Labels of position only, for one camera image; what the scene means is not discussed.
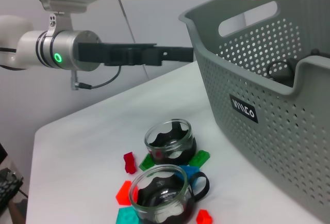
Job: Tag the grey perforated storage bin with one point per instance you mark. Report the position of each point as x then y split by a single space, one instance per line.
257 144

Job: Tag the large orange-red sloped block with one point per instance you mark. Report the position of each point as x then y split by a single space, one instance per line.
123 193

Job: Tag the small red cube block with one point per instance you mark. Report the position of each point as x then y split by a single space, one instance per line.
204 217

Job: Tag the black clay teapot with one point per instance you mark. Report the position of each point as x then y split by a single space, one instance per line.
315 51

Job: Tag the blue building block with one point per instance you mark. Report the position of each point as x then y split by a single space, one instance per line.
190 172

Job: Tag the black keyboard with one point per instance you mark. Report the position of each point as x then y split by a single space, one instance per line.
10 188

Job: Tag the green building block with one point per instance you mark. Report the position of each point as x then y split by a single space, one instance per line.
146 163
200 158

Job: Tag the dark red building block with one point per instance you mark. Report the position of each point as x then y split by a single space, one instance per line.
130 162

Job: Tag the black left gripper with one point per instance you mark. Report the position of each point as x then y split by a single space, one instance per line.
108 55

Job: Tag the teal square building block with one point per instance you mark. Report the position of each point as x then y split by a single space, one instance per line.
126 216

